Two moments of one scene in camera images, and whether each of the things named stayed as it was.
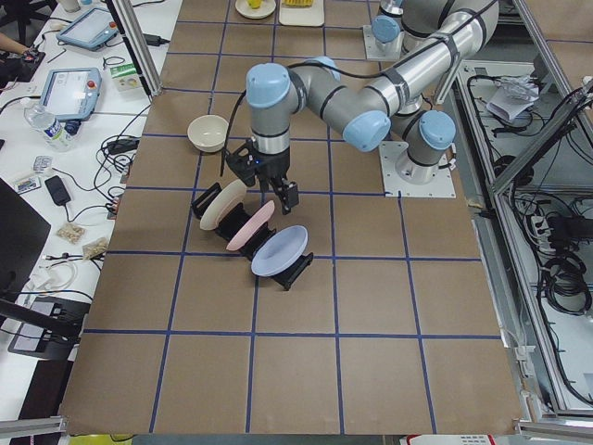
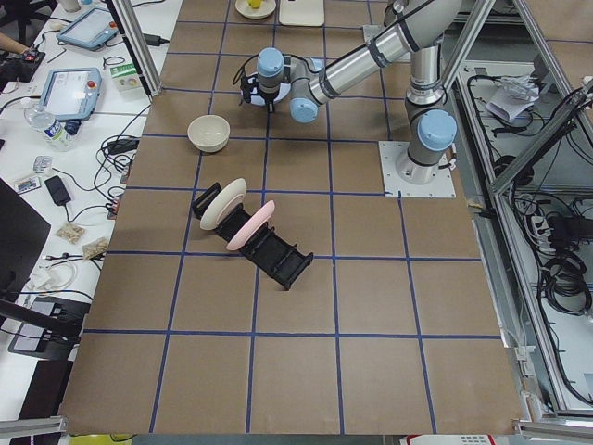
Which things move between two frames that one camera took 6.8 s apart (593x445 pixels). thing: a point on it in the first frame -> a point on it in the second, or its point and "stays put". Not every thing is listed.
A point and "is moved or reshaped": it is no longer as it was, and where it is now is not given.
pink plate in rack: [252, 226] stays put
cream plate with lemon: [265, 8] stays put
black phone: [57, 190] stays put
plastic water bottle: [55, 133] stays put
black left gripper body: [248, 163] -> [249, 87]
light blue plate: [279, 250] is moved or reshaped
